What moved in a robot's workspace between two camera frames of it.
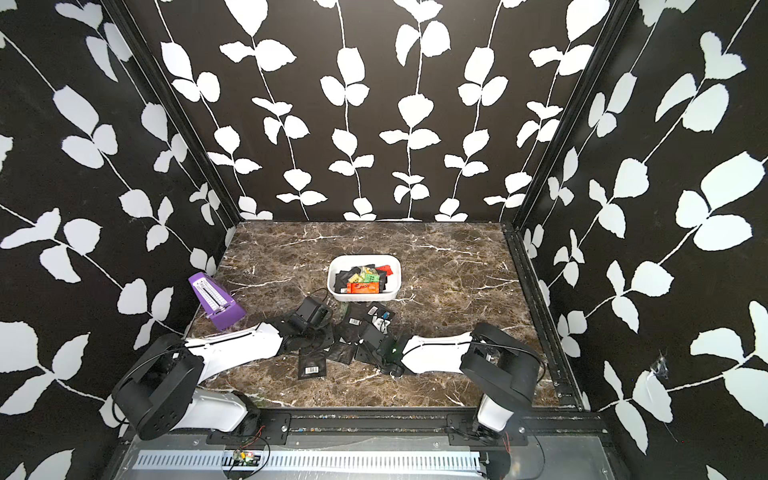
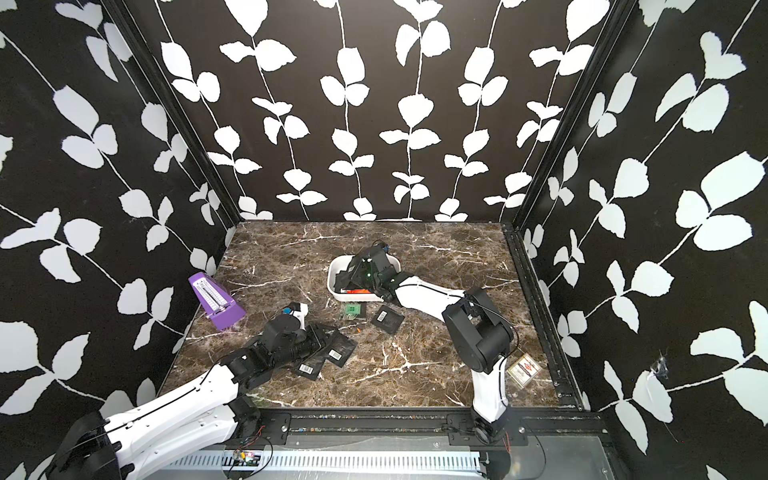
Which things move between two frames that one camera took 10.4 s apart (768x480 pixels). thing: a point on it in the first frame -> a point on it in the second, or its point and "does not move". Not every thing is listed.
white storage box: x=337 y=263 does not move
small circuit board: x=245 y=458 does not move
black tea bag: x=311 y=366 does not move
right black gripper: x=360 y=355 -> x=357 y=274
